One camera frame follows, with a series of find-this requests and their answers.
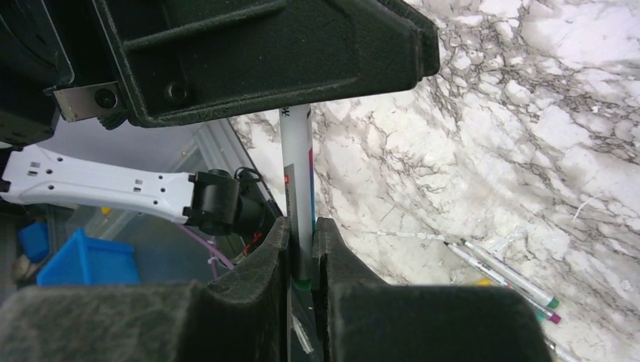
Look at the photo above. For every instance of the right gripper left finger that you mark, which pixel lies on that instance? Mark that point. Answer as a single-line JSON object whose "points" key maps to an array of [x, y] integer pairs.
{"points": [[243, 316]]}

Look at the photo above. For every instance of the blue plastic bin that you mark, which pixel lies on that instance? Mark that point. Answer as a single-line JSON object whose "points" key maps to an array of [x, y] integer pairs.
{"points": [[83, 260]]}

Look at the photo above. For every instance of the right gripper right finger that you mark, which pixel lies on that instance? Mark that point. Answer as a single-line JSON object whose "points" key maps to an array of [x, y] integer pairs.
{"points": [[360, 317]]}

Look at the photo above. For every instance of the grey pen purple end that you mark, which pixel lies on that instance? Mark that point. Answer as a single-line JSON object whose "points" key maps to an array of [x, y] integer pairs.
{"points": [[545, 312]]}

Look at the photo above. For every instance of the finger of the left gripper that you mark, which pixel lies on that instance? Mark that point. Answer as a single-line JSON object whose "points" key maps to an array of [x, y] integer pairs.
{"points": [[185, 62]]}

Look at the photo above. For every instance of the grey pen green end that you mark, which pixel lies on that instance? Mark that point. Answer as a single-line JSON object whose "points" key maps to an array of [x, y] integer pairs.
{"points": [[538, 294]]}

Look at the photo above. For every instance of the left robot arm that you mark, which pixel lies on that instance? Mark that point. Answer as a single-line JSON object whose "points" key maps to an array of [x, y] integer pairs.
{"points": [[56, 63]]}

